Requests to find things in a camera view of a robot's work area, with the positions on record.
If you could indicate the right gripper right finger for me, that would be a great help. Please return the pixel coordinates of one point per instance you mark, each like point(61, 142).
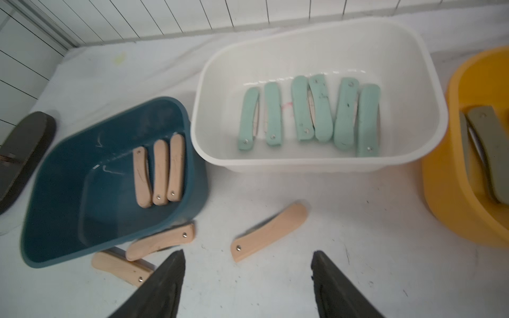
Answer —
point(335, 295)

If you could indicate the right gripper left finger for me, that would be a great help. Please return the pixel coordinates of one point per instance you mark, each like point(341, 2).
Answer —
point(160, 295)

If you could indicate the dark teal storage box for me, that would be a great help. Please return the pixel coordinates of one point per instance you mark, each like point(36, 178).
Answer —
point(83, 199)

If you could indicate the yellow storage box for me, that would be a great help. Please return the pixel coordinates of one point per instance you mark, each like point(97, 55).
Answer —
point(455, 186)

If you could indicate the white storage box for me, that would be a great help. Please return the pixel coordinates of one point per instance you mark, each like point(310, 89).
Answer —
point(412, 111)

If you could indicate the olive knife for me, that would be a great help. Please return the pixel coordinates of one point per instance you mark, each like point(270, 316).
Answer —
point(491, 143)

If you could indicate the mint knife vertical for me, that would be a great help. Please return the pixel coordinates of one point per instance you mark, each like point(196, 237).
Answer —
point(302, 115)

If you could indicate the mint knife pair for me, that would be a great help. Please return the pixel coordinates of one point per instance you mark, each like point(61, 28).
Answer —
point(273, 123)

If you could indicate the black oval rack base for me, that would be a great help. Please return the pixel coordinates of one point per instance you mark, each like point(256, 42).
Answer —
point(21, 152)

